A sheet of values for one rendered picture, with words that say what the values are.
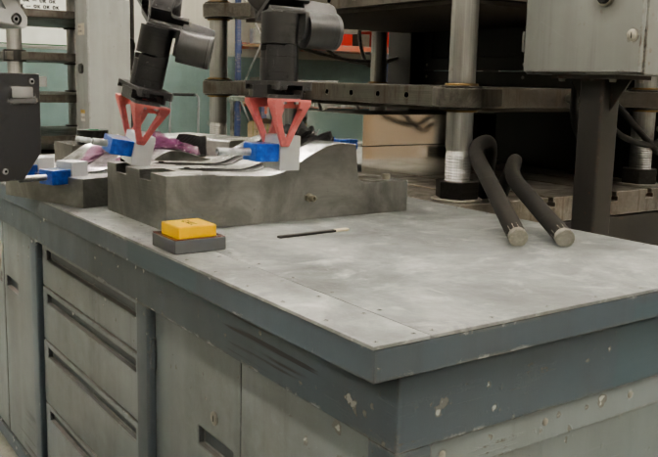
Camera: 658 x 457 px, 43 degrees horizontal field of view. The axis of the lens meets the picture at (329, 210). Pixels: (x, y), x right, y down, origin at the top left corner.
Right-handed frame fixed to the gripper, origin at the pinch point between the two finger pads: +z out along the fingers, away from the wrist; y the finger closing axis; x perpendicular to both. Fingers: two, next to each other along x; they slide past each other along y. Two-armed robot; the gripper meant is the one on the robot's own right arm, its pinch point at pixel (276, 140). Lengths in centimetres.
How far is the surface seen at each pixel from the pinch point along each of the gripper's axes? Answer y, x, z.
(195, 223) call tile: -4.0, 15.4, 11.7
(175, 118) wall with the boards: 754, -309, 26
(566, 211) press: 20, -93, 18
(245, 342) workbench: -19.4, 15.1, 25.1
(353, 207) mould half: 10.8, -23.2, 13.2
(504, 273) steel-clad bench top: -36.7, -13.8, 15.0
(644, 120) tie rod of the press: 26, -128, -4
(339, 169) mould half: 10.7, -19.5, 6.0
